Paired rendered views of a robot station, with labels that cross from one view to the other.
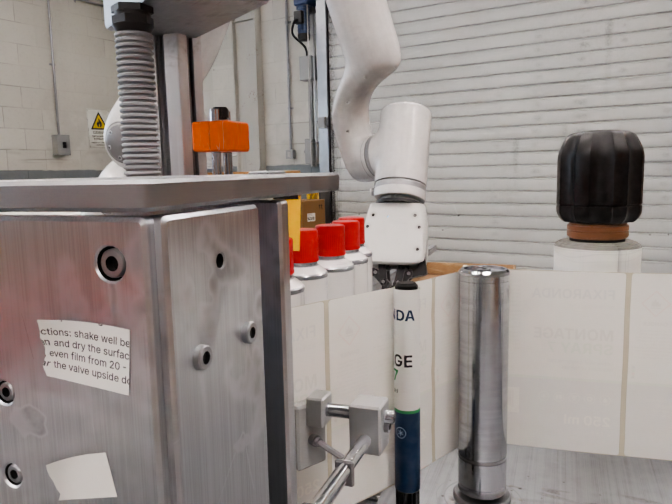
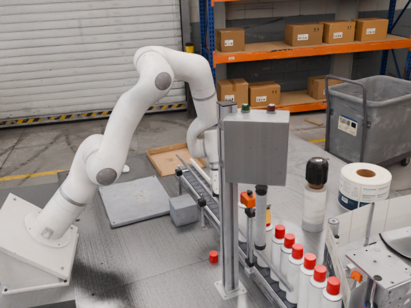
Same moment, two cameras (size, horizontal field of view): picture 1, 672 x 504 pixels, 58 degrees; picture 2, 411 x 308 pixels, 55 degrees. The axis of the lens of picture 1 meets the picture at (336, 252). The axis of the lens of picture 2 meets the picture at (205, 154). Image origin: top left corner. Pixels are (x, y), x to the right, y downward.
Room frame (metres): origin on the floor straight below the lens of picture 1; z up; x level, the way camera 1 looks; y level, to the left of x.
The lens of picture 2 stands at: (-0.06, 0.90, 1.83)
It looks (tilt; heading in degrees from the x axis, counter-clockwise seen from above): 25 degrees down; 318
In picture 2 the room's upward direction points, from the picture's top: 3 degrees counter-clockwise
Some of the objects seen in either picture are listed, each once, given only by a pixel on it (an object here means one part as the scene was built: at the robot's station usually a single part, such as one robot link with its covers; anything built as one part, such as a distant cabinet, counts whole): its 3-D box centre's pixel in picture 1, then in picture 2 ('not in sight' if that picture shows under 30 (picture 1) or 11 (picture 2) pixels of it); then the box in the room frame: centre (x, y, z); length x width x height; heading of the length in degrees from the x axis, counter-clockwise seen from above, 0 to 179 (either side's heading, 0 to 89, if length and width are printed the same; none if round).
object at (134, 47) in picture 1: (140, 133); (260, 217); (0.54, 0.17, 1.18); 0.04 x 0.04 x 0.21
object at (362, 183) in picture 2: not in sight; (363, 187); (0.58, -0.57, 0.95); 0.20 x 0.20 x 0.14
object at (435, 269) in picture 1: (460, 279); (175, 158); (1.59, -0.33, 0.85); 0.30 x 0.26 x 0.04; 160
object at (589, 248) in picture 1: (595, 275); (315, 194); (0.63, -0.27, 1.03); 0.09 x 0.09 x 0.30
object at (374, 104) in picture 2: not in sight; (371, 121); (1.47, -2.57, 0.48); 0.89 x 0.63 x 0.96; 77
